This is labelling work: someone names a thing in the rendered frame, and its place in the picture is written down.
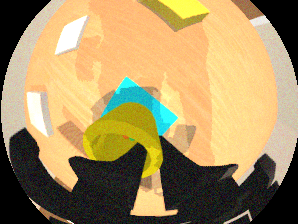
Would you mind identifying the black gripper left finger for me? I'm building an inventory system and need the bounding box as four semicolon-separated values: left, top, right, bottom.
68;143;148;210

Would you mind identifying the white flat block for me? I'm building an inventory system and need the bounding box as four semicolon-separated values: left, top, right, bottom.
55;16;90;56
27;91;53;137

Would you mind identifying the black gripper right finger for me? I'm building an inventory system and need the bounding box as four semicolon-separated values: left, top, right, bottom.
158;135;239;210

